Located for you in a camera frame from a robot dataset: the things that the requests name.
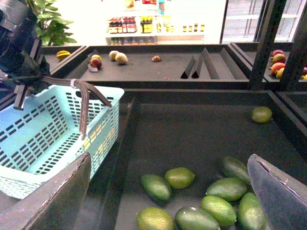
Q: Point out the green mango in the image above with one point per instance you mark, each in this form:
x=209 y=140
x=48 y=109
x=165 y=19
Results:
x=250 y=214
x=229 y=189
x=220 y=209

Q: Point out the green potted plant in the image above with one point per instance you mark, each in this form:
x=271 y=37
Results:
x=51 y=28

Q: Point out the green mango right front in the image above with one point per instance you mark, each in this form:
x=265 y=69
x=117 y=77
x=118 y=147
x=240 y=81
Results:
x=250 y=214

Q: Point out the green mango upper right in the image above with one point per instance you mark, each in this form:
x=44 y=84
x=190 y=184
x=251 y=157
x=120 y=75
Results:
x=229 y=189

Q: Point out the green mango centre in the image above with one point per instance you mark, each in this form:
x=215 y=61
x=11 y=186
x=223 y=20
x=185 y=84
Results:
x=220 y=209

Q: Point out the green lime front left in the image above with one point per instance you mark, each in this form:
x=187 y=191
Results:
x=153 y=218

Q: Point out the green lime far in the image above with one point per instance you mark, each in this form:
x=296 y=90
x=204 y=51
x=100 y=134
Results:
x=261 y=115

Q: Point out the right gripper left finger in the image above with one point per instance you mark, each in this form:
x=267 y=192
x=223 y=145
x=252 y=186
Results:
x=56 y=204

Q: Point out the green lime middle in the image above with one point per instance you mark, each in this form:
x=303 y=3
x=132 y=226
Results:
x=179 y=178

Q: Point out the light blue plastic basket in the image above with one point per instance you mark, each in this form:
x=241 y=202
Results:
x=44 y=138

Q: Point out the yellow star fruit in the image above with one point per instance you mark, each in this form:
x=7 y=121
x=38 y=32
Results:
x=61 y=55

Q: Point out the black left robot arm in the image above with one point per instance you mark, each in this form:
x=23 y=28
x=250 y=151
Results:
x=21 y=63

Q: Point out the white shelf with bottles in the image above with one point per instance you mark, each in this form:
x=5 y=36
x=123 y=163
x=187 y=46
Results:
x=150 y=22

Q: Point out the brown basket handle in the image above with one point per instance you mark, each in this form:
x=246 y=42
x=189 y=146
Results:
x=84 y=88

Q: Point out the green lime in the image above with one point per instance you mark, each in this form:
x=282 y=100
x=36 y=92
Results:
x=153 y=218
x=179 y=178
x=261 y=115

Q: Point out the dark green avocado back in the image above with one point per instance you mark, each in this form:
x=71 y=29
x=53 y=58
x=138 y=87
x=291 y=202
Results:
x=232 y=167

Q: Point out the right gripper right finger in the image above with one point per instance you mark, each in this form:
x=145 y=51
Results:
x=283 y=198

